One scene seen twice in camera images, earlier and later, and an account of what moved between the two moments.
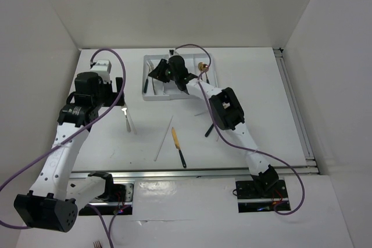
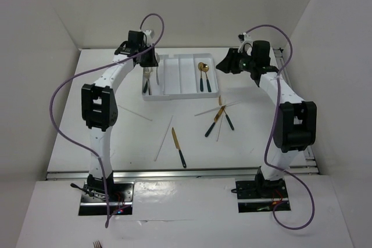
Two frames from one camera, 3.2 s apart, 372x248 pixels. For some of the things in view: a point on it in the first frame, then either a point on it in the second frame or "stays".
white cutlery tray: x=201 y=65 stays
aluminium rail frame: x=288 y=92 stays
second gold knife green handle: x=177 y=144 stays
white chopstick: x=167 y=127 stays
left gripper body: x=106 y=97 -> x=147 y=58
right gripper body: x=164 y=72 -> x=242 y=62
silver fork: x=150 y=68 -> x=146 y=72
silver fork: x=127 y=121 -> x=157 y=58
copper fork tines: x=97 y=244 stays
